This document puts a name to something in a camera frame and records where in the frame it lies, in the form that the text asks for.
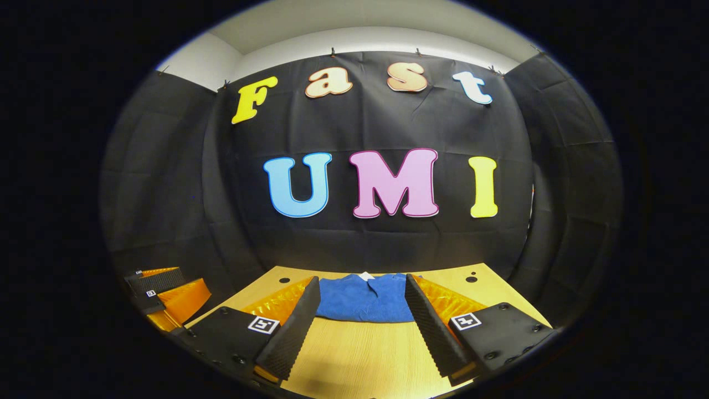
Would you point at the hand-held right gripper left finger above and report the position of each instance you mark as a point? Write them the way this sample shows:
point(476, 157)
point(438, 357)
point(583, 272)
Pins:
point(293, 332)

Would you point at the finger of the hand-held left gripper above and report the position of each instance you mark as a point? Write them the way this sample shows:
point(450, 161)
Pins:
point(183, 302)
point(158, 281)

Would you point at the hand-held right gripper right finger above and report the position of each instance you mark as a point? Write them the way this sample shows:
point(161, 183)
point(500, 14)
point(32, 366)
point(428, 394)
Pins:
point(432, 332)

